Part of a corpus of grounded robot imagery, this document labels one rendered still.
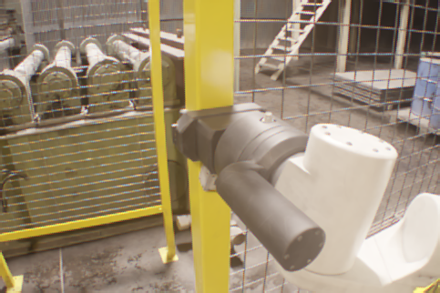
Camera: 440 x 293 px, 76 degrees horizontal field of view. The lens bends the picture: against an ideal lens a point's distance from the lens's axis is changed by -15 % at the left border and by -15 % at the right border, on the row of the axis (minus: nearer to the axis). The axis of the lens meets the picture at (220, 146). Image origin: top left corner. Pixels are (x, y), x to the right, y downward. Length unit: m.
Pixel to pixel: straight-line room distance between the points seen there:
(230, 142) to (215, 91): 0.11
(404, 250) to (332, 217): 0.10
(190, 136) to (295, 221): 0.20
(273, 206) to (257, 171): 0.05
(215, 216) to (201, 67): 0.22
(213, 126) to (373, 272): 0.21
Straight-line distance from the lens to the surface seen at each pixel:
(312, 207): 0.22
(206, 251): 0.52
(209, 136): 0.33
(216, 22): 0.39
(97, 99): 2.20
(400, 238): 0.31
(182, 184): 2.48
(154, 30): 1.67
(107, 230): 2.57
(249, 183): 0.23
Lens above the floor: 1.57
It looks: 24 degrees down
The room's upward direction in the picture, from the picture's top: straight up
